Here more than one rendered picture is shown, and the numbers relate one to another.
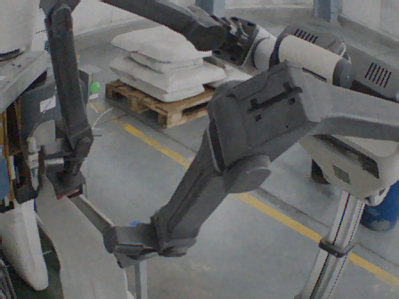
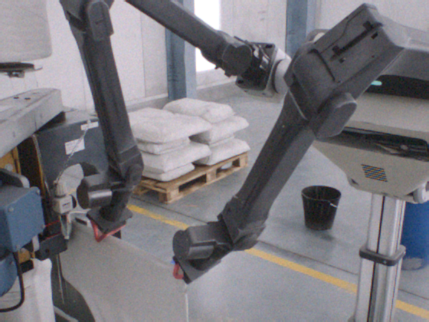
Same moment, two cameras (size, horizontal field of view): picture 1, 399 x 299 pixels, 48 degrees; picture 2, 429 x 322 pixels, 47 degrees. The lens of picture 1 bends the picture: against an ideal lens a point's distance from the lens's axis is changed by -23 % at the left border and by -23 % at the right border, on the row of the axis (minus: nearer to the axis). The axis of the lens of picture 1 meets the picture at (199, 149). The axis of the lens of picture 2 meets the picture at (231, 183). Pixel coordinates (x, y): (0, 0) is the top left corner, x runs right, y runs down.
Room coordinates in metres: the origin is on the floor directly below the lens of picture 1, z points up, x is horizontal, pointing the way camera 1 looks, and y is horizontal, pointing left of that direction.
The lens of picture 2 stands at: (-0.07, 0.15, 1.65)
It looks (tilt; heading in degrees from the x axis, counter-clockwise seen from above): 21 degrees down; 353
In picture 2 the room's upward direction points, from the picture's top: straight up
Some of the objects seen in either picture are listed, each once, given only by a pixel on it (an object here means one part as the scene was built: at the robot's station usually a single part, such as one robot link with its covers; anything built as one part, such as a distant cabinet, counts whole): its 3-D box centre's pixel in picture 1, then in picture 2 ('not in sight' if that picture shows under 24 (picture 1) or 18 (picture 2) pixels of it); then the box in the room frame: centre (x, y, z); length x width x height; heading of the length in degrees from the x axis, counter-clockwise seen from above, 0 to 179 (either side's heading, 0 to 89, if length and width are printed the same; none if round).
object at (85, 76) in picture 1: (87, 83); not in sight; (1.32, 0.32, 1.29); 0.08 x 0.05 x 0.09; 46
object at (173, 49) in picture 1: (184, 46); (171, 127); (4.07, 0.19, 0.56); 0.66 x 0.42 x 0.15; 136
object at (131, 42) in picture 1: (150, 37); (136, 121); (4.34, 0.50, 0.56); 0.66 x 0.43 x 0.15; 133
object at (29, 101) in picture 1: (34, 108); (50, 158); (1.29, 0.50, 1.21); 0.30 x 0.25 x 0.30; 46
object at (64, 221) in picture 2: (34, 176); (64, 223); (1.09, 0.44, 1.11); 0.03 x 0.03 x 0.06
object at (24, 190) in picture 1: (23, 189); (47, 243); (1.12, 0.50, 1.04); 0.08 x 0.06 x 0.05; 136
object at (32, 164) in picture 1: (33, 164); (63, 209); (1.09, 0.44, 1.14); 0.05 x 0.04 x 0.16; 136
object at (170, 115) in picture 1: (187, 85); (178, 167); (4.43, 0.15, 0.07); 1.20 x 0.82 x 0.14; 138
